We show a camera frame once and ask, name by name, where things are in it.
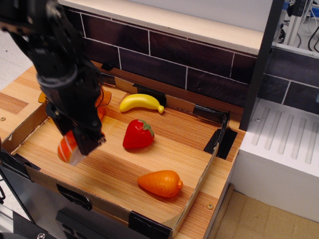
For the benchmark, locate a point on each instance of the orange toy carrot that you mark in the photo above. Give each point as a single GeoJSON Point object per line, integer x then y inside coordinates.
{"type": "Point", "coordinates": [164, 183]}

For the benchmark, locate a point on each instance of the yellow toy banana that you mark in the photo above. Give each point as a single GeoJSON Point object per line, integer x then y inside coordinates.
{"type": "Point", "coordinates": [140, 101]}

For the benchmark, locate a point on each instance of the orange transparent plastic pot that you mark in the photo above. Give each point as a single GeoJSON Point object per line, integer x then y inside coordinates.
{"type": "Point", "coordinates": [102, 104]}

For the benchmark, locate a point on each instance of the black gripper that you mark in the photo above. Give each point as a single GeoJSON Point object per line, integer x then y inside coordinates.
{"type": "Point", "coordinates": [82, 72]}

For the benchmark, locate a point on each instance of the light wooden shelf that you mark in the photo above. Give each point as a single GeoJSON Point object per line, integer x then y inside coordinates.
{"type": "Point", "coordinates": [174, 23]}

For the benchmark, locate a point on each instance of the salmon sushi toy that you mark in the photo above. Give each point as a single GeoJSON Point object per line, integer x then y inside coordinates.
{"type": "Point", "coordinates": [68, 150]}

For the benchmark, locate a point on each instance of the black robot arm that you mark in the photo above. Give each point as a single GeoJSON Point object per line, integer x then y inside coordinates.
{"type": "Point", "coordinates": [42, 31]}

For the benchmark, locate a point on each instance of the red toy strawberry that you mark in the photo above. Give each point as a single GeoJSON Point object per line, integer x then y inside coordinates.
{"type": "Point", "coordinates": [139, 134]}

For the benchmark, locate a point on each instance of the cardboard fence with black tape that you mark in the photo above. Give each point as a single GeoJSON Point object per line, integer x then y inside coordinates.
{"type": "Point", "coordinates": [102, 192]}

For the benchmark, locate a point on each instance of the white ribbed sink block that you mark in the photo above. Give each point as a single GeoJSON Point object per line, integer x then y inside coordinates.
{"type": "Point", "coordinates": [278, 160]}

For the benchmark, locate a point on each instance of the dark grey vertical post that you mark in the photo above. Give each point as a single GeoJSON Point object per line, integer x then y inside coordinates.
{"type": "Point", "coordinates": [262, 64]}

